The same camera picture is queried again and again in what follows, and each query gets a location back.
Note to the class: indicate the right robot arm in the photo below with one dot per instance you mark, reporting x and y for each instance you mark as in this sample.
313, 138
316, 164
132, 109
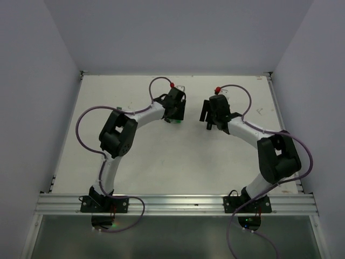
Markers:
277, 156

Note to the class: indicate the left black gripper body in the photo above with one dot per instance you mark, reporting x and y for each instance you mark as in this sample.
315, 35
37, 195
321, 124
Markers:
177, 107

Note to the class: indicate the aluminium mounting rail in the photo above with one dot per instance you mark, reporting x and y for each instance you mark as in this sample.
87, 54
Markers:
183, 205

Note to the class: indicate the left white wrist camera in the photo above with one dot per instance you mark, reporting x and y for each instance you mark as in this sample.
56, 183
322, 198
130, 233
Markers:
181, 88

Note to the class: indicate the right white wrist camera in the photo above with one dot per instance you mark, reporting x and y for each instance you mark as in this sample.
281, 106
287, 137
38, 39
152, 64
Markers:
225, 93

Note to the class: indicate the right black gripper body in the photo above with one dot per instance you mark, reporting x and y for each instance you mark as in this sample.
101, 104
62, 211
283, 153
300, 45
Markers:
212, 116

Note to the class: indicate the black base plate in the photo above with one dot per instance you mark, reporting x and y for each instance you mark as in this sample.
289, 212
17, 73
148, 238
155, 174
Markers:
234, 202
107, 205

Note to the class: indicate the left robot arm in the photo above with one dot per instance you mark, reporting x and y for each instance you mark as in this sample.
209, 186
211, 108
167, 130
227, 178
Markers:
118, 133

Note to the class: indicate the green black highlighter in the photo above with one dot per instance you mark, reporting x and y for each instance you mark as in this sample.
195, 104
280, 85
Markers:
209, 126

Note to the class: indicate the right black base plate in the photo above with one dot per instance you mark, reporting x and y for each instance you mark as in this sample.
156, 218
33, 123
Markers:
234, 202

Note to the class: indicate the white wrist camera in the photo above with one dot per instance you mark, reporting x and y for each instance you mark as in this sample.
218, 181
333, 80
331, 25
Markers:
225, 93
181, 88

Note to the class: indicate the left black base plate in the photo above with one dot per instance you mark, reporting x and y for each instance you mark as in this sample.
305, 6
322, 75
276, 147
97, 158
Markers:
107, 205

